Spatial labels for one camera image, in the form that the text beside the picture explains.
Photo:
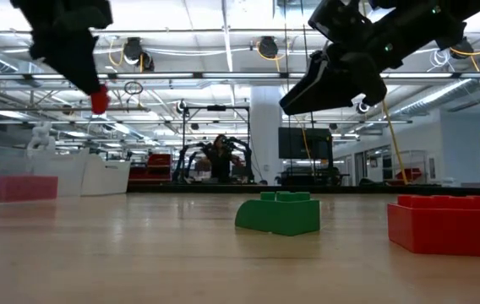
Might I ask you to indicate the white round column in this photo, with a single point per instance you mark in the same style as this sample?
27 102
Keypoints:
265 126

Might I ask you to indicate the green toy brick curved side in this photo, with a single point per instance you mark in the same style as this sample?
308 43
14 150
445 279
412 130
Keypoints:
280 217

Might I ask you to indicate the black horizontal frame bar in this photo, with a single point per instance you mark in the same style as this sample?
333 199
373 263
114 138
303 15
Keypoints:
33 109

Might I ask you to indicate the white robot figure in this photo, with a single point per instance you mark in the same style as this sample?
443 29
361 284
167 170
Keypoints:
41 135

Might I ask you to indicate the long red toy brick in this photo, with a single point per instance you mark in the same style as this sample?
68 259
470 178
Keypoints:
451 230

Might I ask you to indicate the red storage bin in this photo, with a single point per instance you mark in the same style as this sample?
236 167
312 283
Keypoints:
159 164

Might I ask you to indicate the black background robot arm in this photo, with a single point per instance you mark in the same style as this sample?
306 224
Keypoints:
185 162
244 158

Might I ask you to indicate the person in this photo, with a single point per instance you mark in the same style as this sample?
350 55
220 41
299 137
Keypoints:
221 162

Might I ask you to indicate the black monitor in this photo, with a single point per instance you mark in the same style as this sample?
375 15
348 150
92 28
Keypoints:
303 143

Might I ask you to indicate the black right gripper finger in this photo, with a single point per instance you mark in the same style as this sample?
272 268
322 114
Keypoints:
328 88

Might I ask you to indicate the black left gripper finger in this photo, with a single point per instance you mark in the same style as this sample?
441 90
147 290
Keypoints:
79 67

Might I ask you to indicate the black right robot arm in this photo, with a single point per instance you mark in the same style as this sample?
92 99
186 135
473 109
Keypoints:
434 21

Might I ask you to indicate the small square red toy brick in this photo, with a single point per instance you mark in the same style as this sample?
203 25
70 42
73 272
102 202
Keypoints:
99 101

